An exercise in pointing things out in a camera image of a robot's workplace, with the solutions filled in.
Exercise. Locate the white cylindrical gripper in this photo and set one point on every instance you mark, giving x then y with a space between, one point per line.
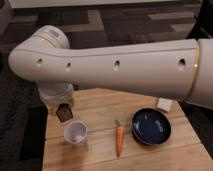
53 94

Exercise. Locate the dark brown eraser block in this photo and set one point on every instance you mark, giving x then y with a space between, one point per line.
64 112

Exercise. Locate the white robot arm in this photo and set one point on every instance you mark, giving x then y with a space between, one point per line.
181 70

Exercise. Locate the orange carrot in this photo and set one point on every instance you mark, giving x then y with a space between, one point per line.
119 138

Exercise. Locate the dark blue bowl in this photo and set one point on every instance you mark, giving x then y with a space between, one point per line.
151 127

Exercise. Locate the white sponge block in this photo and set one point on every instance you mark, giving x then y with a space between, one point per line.
164 104

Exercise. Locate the black chair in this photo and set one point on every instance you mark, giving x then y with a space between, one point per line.
203 27

